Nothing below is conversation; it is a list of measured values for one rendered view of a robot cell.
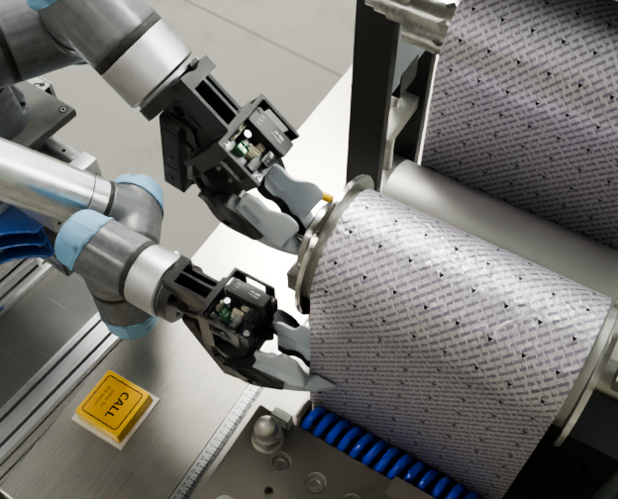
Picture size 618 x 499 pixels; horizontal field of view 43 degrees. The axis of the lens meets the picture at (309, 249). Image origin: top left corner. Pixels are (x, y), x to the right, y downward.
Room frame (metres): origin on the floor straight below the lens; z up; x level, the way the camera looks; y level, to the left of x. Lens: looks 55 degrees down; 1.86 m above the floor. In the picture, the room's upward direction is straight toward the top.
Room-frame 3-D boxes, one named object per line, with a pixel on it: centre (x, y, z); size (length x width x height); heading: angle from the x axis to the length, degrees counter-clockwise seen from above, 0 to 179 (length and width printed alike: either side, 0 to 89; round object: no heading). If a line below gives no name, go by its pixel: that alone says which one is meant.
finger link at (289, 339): (0.40, 0.00, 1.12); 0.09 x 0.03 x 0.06; 60
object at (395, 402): (0.31, -0.10, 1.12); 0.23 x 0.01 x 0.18; 59
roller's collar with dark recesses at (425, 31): (0.66, -0.14, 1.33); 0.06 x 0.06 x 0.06; 59
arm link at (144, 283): (0.48, 0.17, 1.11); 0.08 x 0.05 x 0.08; 149
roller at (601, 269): (0.47, -0.20, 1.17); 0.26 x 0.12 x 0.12; 59
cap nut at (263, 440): (0.32, 0.05, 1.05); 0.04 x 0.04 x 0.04
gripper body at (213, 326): (0.44, 0.10, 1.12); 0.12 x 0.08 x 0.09; 59
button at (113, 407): (0.41, 0.25, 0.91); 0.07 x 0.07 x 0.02; 59
